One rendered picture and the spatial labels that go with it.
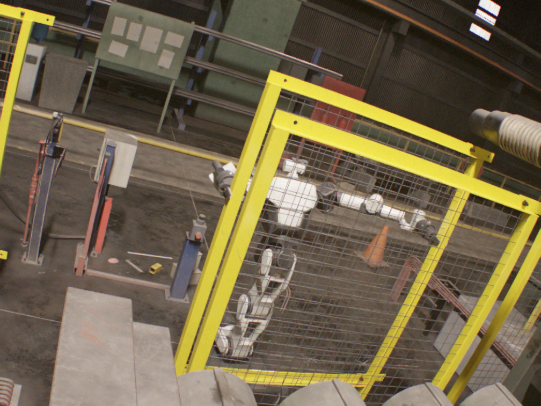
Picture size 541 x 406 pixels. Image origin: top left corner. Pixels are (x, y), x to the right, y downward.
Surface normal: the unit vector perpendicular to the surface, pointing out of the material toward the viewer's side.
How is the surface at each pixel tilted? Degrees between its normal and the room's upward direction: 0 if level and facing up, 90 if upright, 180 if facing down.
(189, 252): 90
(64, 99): 94
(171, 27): 90
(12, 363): 0
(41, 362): 0
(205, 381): 17
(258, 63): 90
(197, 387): 28
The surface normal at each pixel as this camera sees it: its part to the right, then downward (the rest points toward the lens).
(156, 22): 0.26, 0.37
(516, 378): -0.91, -0.22
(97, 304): 0.33, -0.90
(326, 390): 0.05, -0.93
